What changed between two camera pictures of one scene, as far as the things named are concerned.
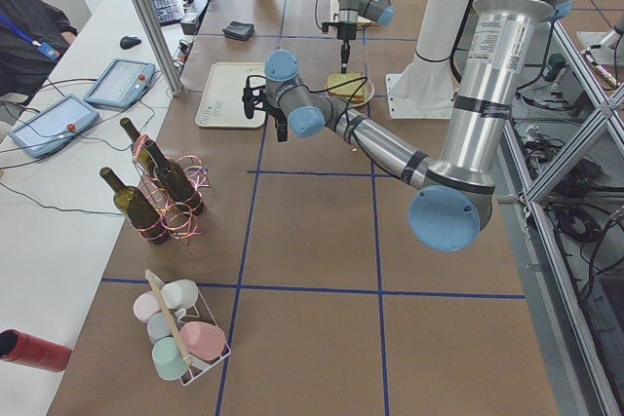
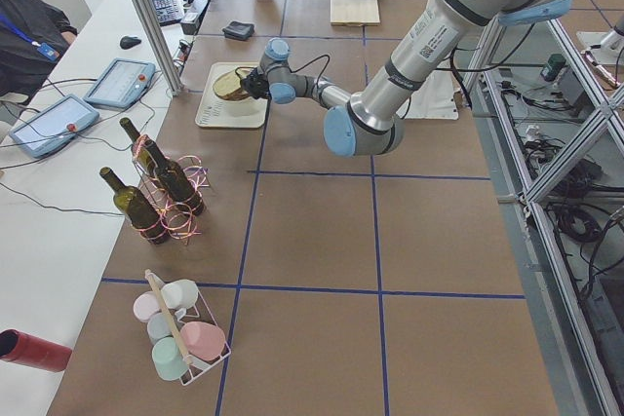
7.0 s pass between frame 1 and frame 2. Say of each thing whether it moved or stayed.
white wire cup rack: stayed
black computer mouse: stayed
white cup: stayed
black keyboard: stayed
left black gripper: moved
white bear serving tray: stayed
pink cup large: stayed
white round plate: moved
